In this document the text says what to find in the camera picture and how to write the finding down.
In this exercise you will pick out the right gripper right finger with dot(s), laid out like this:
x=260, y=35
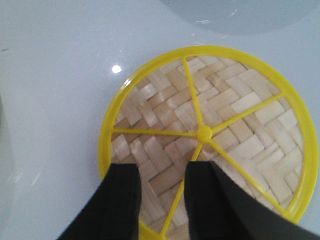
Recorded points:
x=218, y=209

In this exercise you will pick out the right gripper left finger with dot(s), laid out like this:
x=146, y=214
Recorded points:
x=113, y=212

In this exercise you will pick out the woven bamboo steamer lid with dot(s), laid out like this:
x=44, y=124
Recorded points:
x=212, y=104

